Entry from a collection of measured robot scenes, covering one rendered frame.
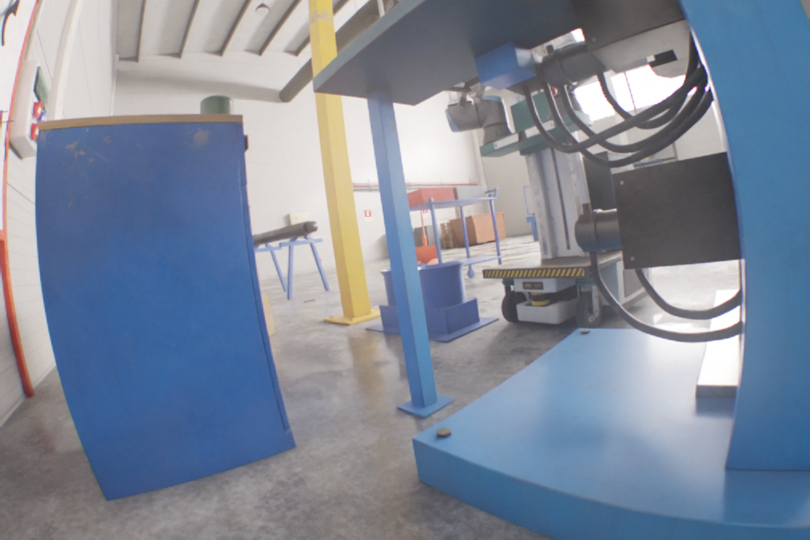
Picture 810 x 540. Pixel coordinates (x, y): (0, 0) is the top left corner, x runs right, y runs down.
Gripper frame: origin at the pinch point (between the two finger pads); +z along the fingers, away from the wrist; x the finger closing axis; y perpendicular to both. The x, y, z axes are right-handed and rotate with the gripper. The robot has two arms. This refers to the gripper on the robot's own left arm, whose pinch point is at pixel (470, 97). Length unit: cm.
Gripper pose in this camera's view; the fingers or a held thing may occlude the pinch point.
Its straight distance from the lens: 147.4
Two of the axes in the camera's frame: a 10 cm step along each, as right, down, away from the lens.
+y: -8.8, -2.8, -3.8
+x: 3.8, 0.5, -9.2
